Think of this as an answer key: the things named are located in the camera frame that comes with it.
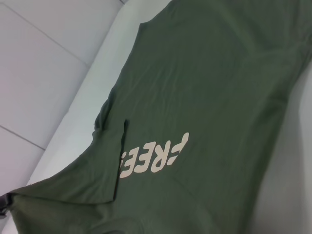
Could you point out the dark green FREE-print T-shirt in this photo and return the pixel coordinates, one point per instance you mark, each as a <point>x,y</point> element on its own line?
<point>207,85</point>

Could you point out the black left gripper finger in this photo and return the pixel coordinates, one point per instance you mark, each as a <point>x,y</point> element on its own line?
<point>4,203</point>

